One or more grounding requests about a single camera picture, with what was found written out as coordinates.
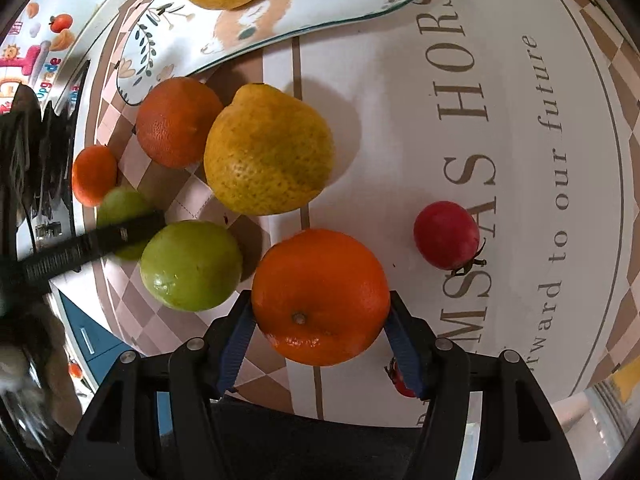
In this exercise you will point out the large green apple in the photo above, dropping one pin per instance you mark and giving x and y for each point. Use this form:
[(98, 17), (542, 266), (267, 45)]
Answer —
[(190, 265)]

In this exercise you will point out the small orange tangerine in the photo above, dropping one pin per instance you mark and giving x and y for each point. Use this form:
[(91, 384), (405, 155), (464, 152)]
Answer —
[(92, 175)]

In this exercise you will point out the white lettered mat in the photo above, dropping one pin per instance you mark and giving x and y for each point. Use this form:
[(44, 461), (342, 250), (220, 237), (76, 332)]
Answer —
[(400, 110)]

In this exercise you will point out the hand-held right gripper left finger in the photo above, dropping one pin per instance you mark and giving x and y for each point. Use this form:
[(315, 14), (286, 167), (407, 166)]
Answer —
[(235, 347)]

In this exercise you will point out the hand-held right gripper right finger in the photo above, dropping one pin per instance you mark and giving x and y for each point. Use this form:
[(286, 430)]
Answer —
[(406, 357)]

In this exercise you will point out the small green apple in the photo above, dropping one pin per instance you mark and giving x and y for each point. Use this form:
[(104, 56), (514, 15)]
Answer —
[(122, 207)]

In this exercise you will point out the colourful wall sticker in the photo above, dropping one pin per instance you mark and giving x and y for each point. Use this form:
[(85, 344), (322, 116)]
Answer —
[(30, 60)]

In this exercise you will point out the black gas stove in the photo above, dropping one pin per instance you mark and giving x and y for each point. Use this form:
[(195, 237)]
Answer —
[(55, 150)]

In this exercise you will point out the large bumpy yellow citrus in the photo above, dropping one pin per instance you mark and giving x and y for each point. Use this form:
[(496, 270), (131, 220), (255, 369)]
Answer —
[(267, 155)]

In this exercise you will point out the large red tomato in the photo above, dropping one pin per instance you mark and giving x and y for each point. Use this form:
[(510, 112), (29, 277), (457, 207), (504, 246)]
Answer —
[(442, 232)]

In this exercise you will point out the brown checkered mat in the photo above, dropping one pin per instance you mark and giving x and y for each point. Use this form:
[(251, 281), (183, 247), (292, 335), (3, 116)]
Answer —
[(170, 195)]

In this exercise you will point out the small red tomato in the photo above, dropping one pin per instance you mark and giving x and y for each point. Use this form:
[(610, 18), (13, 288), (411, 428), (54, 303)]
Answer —
[(400, 385)]

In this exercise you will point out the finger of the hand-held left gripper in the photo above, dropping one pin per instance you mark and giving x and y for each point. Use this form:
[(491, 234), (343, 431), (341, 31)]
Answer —
[(90, 247)]

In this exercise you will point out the blue cabinet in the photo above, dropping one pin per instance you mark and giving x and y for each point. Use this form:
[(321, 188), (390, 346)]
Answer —
[(85, 327)]

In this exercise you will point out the bright orange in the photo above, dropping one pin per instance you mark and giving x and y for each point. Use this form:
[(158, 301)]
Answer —
[(320, 290)]

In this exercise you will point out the floral printed plate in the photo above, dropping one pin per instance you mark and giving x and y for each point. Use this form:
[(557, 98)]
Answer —
[(320, 0)]

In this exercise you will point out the dark reddish orange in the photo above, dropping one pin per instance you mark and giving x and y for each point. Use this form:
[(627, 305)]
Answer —
[(177, 122)]

